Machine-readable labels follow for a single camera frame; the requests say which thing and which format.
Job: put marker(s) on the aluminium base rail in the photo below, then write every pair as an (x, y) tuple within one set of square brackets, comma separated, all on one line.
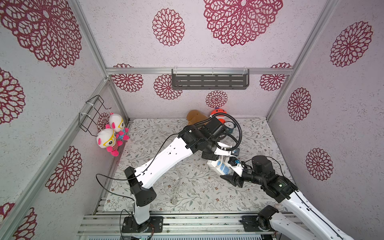
[(173, 224)]

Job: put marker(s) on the grey wall shelf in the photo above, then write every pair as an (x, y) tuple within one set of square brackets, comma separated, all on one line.
[(211, 81)]

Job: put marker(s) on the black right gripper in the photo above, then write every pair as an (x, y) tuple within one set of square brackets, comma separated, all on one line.
[(241, 176)]

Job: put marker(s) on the brown plush toy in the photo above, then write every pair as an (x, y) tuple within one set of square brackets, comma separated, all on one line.
[(195, 116)]

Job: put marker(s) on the red shark plush toy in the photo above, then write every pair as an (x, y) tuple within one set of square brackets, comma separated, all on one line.
[(220, 117)]

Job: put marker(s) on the teal alarm clock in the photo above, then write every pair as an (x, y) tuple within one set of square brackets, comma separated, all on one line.
[(230, 126)]

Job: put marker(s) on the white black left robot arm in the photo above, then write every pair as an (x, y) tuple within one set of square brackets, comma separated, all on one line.
[(141, 179)]

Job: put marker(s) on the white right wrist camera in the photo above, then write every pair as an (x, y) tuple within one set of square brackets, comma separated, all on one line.
[(236, 166)]

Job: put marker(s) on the black wire basket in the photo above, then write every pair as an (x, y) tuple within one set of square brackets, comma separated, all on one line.
[(87, 119)]

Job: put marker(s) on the white plush red striped shirt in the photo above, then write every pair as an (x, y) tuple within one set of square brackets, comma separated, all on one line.
[(107, 139)]

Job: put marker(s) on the white plush blue dotted shirt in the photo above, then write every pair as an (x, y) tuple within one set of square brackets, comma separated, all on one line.
[(116, 123)]

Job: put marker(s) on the floral table mat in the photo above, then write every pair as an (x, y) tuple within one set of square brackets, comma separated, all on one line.
[(191, 186)]

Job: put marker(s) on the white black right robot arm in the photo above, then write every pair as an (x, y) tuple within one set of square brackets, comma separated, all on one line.
[(261, 172)]

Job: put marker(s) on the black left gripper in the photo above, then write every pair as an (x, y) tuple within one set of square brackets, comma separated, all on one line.
[(213, 157)]

